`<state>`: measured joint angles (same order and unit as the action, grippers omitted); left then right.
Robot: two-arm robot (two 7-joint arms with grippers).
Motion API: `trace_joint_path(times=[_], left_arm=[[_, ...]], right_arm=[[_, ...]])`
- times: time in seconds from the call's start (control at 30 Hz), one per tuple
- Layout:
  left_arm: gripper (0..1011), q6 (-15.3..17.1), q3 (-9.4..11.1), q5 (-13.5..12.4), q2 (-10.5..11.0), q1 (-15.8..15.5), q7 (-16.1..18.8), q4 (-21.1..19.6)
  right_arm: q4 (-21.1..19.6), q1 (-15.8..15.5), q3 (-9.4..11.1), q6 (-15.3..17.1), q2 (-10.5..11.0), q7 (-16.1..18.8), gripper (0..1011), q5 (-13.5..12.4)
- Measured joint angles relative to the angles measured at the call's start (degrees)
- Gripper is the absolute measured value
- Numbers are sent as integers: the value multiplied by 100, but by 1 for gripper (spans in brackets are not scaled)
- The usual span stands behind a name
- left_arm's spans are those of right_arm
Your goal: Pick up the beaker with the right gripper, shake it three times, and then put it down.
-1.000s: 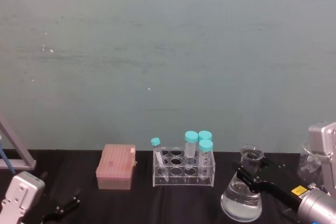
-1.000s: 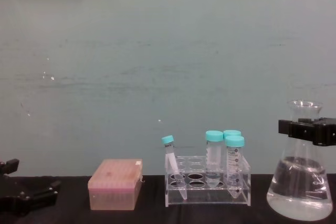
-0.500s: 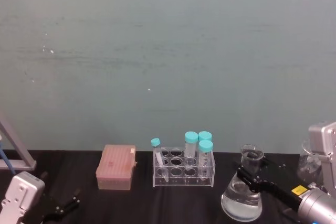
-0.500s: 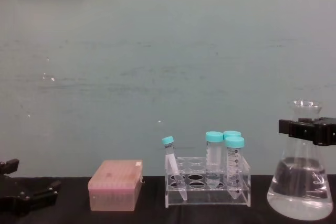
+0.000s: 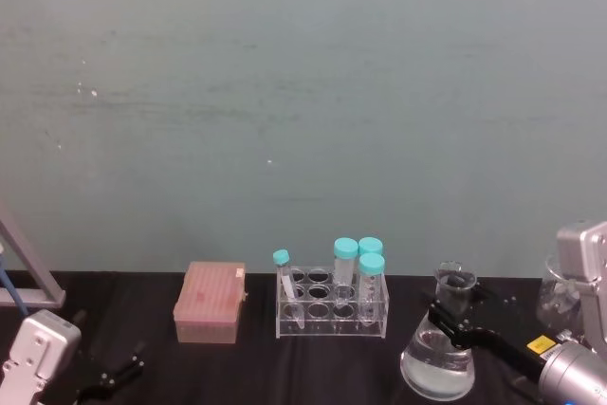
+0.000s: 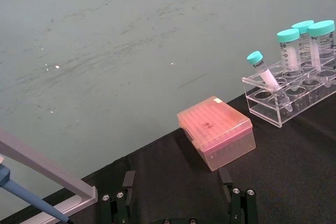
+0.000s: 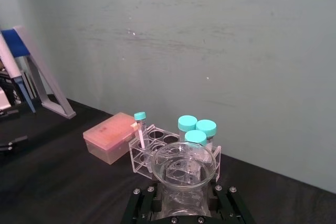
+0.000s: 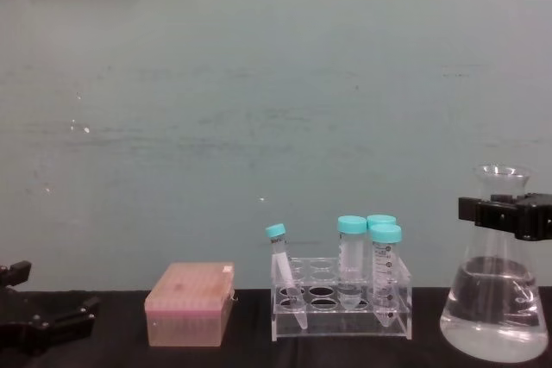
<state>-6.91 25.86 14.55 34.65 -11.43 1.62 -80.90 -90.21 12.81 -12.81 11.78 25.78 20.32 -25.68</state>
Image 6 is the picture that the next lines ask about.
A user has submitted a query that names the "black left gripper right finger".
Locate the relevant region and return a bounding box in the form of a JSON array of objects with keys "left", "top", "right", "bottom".
[{"left": 218, "top": 167, "right": 257, "bottom": 224}]

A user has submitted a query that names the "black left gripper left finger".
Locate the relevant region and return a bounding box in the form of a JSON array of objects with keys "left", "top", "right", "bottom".
[{"left": 101, "top": 170, "right": 136, "bottom": 224}]

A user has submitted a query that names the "black table cloth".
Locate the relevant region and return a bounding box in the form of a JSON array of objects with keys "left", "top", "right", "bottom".
[{"left": 0, "top": 76, "right": 336, "bottom": 224}]

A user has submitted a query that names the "orange translucent pipette tip box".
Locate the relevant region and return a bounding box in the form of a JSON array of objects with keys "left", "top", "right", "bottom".
[{"left": 176, "top": 95, "right": 257, "bottom": 172}]

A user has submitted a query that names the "blue pipette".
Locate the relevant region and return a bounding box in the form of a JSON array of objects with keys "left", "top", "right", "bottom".
[{"left": 0, "top": 155, "right": 70, "bottom": 224}]

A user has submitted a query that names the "clear acrylic tube rack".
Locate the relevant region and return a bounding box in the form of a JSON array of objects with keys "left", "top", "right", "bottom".
[{"left": 241, "top": 49, "right": 336, "bottom": 127}]

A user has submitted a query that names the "small tube with teal cap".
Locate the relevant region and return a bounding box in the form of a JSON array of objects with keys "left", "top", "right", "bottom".
[{"left": 246, "top": 51, "right": 293, "bottom": 113}]

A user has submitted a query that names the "large tube with teal cap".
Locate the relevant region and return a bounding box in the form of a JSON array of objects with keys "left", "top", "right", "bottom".
[
  {"left": 307, "top": 20, "right": 335, "bottom": 88},
  {"left": 277, "top": 28, "right": 302, "bottom": 91},
  {"left": 291, "top": 20, "right": 316, "bottom": 72}
]

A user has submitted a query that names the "pale wall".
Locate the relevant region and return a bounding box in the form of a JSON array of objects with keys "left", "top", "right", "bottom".
[{"left": 0, "top": 0, "right": 336, "bottom": 218}]

